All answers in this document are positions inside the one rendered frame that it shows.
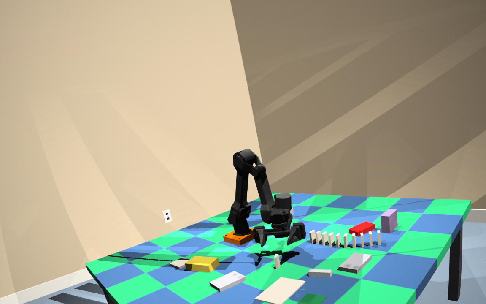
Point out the purple rectangular block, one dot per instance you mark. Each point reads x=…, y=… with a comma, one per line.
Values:
x=389, y=221

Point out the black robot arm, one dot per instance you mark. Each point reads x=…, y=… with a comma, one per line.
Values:
x=272, y=211

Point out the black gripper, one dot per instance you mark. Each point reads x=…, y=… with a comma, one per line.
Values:
x=280, y=230

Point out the yellow rectangular block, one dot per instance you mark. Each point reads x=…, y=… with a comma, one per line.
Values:
x=202, y=264

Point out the red rectangular block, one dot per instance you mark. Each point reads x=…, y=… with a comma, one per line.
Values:
x=362, y=228

